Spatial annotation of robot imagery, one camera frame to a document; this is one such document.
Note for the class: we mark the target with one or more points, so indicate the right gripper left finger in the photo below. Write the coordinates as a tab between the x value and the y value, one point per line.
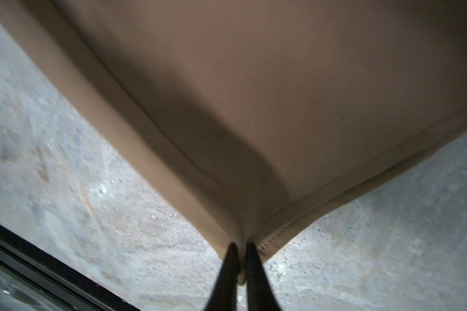
224	294

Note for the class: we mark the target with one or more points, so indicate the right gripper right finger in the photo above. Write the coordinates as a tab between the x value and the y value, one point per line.
260	296

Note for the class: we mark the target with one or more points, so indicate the tan brown skirt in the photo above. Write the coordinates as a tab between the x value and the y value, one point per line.
253	119

